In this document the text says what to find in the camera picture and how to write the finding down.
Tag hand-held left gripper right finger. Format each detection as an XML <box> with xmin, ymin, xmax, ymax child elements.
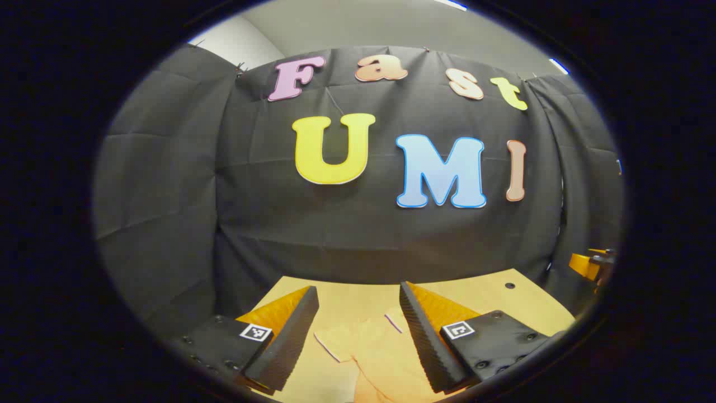
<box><xmin>399</xmin><ymin>281</ymin><xmax>567</xmax><ymax>394</ymax></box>

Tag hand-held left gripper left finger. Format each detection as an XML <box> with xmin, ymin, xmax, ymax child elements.
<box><xmin>171</xmin><ymin>285</ymin><xmax>319</xmax><ymax>395</ymax></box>

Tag orange T-shirt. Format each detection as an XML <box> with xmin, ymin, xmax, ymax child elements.
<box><xmin>313</xmin><ymin>305</ymin><xmax>442</xmax><ymax>403</ymax></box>

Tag black backdrop cloth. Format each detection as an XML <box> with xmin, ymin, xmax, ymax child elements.
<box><xmin>92</xmin><ymin>45</ymin><xmax>624</xmax><ymax>342</ymax></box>

